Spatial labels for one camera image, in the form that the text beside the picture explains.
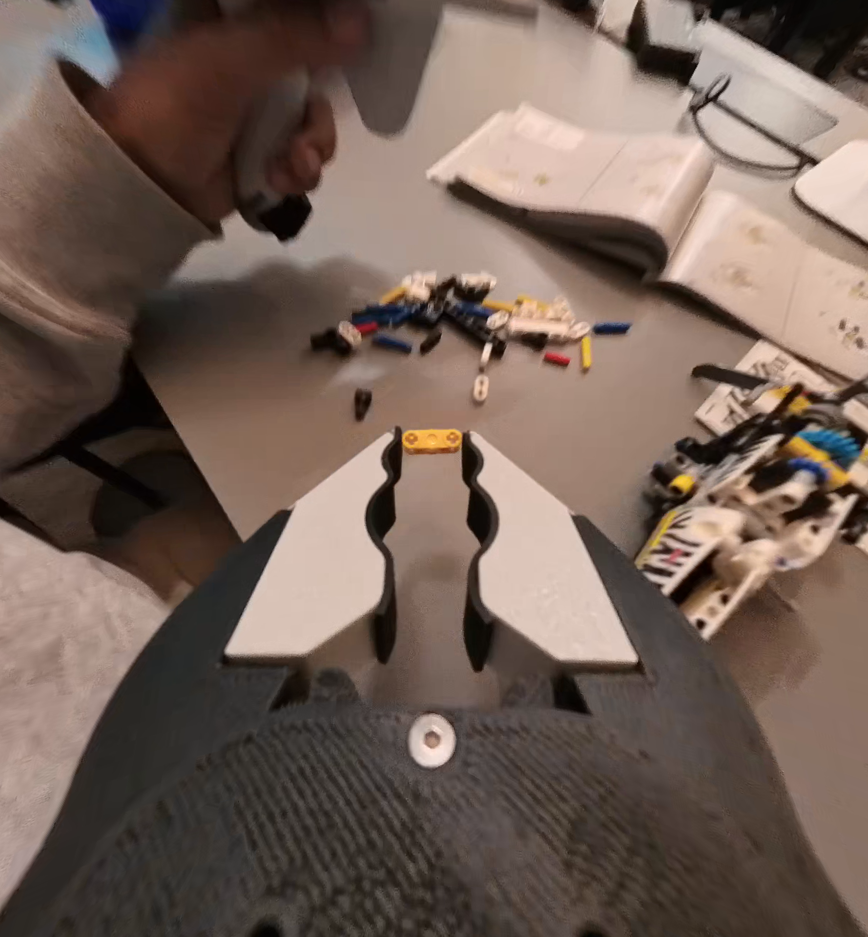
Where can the person's left forearm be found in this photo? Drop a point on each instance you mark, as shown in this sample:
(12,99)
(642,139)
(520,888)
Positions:
(53,256)

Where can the person's grey hoodie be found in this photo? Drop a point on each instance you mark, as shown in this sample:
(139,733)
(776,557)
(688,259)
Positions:
(38,695)

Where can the lego helicopter model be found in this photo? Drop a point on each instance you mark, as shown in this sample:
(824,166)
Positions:
(734,527)

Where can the yellow lego liftarm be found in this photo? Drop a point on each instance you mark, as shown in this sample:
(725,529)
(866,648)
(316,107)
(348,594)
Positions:
(432,441)

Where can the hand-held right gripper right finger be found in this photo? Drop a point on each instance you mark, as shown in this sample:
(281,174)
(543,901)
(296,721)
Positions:
(551,585)

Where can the pile of lego pieces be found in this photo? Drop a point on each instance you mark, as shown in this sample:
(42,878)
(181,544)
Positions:
(470,311)

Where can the lego instruction booklet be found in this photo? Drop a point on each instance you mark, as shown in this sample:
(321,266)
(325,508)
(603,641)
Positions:
(624,168)

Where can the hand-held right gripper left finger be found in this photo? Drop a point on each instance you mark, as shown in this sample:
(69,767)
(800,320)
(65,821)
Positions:
(317,578)

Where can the zebra striped sticker sheet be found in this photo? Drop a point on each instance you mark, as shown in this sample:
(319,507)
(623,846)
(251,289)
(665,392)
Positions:
(727,410)

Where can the person's left hand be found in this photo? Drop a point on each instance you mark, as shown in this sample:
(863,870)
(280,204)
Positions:
(192,110)

